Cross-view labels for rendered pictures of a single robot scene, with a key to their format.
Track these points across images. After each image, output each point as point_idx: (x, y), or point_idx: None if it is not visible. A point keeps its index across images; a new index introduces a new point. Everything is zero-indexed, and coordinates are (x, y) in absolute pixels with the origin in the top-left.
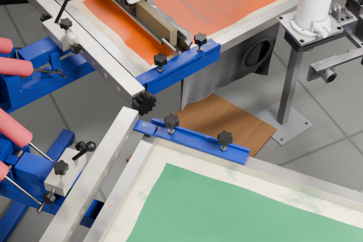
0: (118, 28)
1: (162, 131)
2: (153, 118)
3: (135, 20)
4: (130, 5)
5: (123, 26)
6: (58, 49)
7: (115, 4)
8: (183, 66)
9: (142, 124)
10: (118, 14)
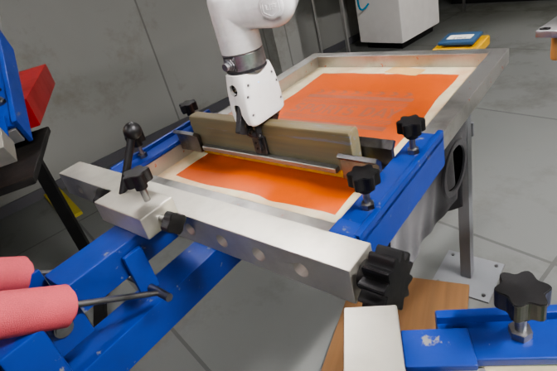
0: (247, 185)
1: (493, 340)
2: (439, 311)
3: (271, 157)
4: (254, 132)
5: (254, 179)
6: (138, 242)
7: (230, 154)
8: (406, 183)
9: (423, 341)
10: (239, 168)
